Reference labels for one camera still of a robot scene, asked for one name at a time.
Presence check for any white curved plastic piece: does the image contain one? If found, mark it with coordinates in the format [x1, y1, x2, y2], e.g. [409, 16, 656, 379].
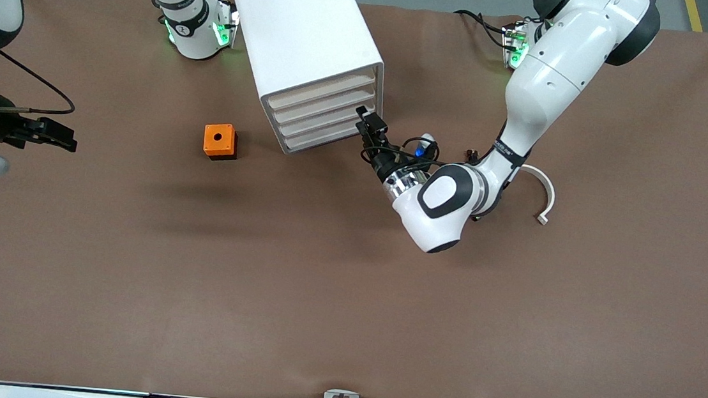
[514, 164, 559, 227]

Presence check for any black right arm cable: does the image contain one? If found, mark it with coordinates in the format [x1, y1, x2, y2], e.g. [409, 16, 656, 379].
[0, 49, 80, 118]

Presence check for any orange black button enclosure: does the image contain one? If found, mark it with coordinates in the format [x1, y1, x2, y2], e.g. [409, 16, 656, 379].
[202, 122, 240, 163]

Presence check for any black base cable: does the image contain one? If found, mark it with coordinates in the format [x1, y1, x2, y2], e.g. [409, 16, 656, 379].
[451, 9, 513, 49]

